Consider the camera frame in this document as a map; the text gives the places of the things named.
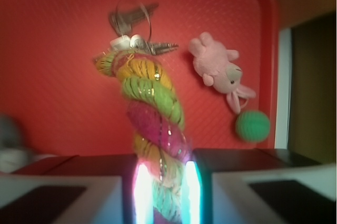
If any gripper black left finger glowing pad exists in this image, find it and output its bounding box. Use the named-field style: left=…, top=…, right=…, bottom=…
left=1, top=154, right=153, bottom=223

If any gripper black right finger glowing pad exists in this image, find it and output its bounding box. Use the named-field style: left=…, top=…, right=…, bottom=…
left=184, top=148, right=336, bottom=223

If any multicolored twisted rope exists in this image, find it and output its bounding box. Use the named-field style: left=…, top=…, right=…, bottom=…
left=92, top=50, right=195, bottom=224

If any green knitted ball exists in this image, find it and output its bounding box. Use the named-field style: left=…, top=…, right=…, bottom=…
left=235, top=110, right=271, bottom=142

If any silver key white head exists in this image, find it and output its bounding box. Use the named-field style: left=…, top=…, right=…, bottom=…
left=110, top=35, right=131, bottom=51

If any silver metal key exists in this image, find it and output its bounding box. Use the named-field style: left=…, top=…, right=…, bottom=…
left=130, top=35, right=179, bottom=56

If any dark metal key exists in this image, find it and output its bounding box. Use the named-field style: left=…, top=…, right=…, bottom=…
left=108, top=3, right=159, bottom=35

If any red plastic tray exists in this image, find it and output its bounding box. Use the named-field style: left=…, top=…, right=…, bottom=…
left=1, top=0, right=279, bottom=156

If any grey plush bunny keychain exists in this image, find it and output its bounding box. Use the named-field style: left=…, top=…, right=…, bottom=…
left=1, top=114, right=33, bottom=174

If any pink plush bunny keychain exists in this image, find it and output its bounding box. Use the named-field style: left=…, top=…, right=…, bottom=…
left=188, top=32, right=256, bottom=114

